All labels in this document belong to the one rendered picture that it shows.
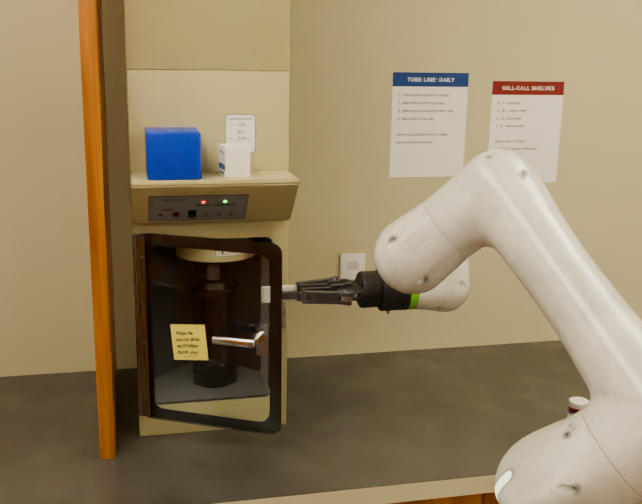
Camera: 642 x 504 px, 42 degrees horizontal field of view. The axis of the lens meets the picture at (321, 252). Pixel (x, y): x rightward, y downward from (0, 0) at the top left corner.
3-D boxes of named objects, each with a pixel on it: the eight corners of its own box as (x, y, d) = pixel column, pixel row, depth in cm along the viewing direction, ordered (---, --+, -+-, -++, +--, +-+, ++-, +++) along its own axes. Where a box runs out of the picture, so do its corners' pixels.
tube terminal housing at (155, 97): (136, 390, 203) (124, 65, 185) (268, 381, 210) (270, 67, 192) (138, 436, 179) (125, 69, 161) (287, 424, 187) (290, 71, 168)
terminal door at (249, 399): (144, 415, 178) (138, 232, 168) (281, 434, 170) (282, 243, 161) (142, 417, 177) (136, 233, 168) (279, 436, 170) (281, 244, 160)
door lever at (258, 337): (220, 338, 168) (220, 326, 168) (265, 343, 166) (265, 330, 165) (210, 347, 163) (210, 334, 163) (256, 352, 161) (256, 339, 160)
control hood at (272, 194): (130, 222, 168) (129, 172, 166) (289, 217, 175) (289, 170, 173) (131, 234, 157) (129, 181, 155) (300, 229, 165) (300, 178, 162)
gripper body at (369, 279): (372, 265, 174) (328, 267, 172) (384, 276, 166) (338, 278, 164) (370, 300, 176) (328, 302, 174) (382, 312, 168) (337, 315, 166)
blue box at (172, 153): (146, 172, 166) (144, 127, 164) (197, 172, 168) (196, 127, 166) (147, 180, 156) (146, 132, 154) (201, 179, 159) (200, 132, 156)
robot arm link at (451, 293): (477, 315, 171) (457, 304, 181) (479, 255, 169) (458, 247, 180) (412, 319, 168) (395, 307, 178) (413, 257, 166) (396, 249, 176)
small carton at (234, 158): (218, 173, 166) (218, 143, 165) (243, 173, 168) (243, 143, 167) (225, 177, 162) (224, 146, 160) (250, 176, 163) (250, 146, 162)
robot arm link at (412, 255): (468, 266, 123) (416, 201, 124) (400, 317, 127) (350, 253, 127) (477, 248, 140) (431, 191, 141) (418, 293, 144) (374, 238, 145)
